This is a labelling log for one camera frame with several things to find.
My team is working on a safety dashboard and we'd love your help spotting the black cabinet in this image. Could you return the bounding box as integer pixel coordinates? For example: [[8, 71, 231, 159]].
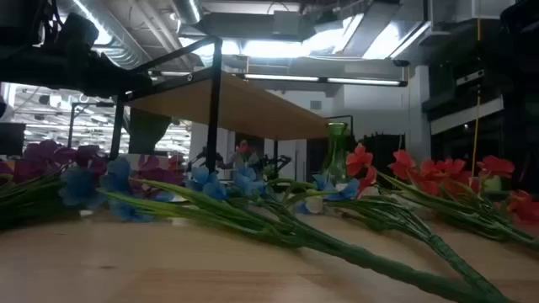
[[361, 133, 408, 169]]

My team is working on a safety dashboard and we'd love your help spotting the red artificial flower bunch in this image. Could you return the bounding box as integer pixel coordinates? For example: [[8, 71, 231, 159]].
[[345, 142, 539, 253]]

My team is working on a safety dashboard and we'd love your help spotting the white artificial flower bunch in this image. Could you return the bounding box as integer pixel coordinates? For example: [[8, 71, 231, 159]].
[[294, 180, 502, 298]]

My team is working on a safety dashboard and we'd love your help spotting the purple artificial flower bunch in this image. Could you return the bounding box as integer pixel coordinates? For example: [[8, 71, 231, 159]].
[[0, 140, 109, 231]]

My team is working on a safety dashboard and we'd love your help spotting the yellow cable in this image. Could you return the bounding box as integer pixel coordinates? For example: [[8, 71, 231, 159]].
[[470, 16, 482, 178]]

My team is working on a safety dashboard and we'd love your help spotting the lime green cup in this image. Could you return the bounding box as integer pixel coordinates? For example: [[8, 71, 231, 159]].
[[482, 175, 502, 193]]

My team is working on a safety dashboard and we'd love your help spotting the green artificial leaf stem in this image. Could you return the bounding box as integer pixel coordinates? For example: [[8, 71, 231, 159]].
[[132, 153, 186, 199]]

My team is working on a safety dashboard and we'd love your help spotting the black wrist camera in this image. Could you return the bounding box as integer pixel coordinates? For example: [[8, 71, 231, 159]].
[[54, 12, 101, 54]]

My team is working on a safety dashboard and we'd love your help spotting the green glass vase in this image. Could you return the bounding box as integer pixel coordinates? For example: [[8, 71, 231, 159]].
[[322, 121, 351, 189]]

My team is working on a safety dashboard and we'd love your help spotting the long ceiling light fixture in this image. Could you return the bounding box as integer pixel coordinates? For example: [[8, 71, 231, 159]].
[[243, 73, 408, 88]]

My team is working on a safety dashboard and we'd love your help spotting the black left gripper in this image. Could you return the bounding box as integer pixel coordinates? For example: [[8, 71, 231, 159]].
[[62, 46, 153, 98]]

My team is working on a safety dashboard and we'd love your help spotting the green plant in white pot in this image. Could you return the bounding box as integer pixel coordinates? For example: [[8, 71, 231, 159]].
[[120, 107, 173, 172]]

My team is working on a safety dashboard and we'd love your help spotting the blue artificial flower bunch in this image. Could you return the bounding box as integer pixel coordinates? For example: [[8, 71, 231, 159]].
[[58, 156, 517, 303]]

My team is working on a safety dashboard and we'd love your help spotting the black monitor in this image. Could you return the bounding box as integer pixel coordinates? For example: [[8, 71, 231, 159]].
[[0, 121, 26, 157]]

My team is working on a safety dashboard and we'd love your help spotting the wooden shelf black metal frame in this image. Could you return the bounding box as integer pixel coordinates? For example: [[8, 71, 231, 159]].
[[109, 35, 330, 180]]

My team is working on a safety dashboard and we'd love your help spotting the silver spiral air duct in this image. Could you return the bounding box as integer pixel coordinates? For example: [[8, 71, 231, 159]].
[[170, 0, 204, 25], [71, 0, 151, 71]]

